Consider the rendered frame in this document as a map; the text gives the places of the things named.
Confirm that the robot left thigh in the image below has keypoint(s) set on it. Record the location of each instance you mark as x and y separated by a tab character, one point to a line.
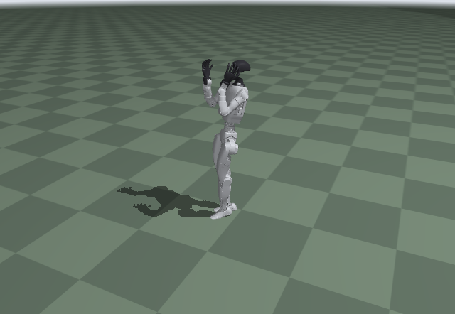
224	159

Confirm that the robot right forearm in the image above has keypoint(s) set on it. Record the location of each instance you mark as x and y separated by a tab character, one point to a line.
207	90

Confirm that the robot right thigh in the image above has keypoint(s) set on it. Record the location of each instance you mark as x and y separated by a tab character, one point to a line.
216	149

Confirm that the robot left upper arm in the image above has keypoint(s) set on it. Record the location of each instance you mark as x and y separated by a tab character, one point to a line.
241	97

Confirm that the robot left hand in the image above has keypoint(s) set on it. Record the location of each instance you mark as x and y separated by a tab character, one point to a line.
230	76

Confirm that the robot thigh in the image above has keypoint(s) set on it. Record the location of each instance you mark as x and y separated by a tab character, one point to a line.
224	159
216	149

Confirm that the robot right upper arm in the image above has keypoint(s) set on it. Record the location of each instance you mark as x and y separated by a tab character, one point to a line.
212	102

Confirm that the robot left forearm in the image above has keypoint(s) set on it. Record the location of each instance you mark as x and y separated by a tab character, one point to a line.
222	99

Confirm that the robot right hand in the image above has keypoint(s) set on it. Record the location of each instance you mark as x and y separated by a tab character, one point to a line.
206	70

